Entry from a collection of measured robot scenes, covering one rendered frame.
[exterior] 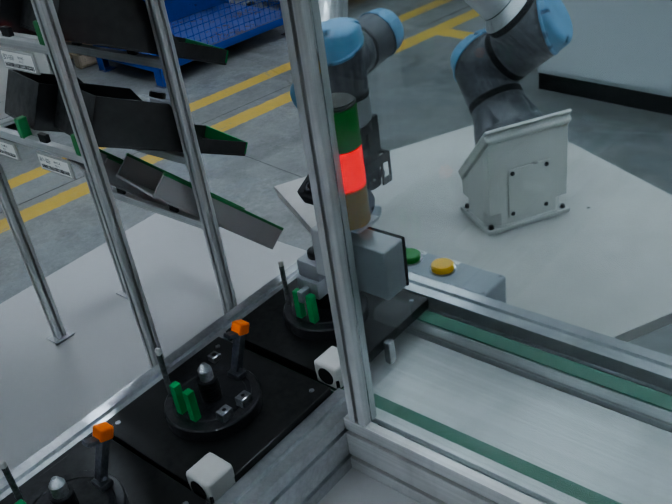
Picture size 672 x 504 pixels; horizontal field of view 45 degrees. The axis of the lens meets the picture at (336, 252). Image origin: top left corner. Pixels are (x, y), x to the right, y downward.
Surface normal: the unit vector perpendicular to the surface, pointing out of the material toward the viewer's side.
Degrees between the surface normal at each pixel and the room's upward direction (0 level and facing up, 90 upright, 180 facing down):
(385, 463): 90
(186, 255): 0
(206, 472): 0
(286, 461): 0
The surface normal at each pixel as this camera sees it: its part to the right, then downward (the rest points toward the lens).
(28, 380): -0.13, -0.84
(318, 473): 0.77, 0.25
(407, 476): -0.63, 0.47
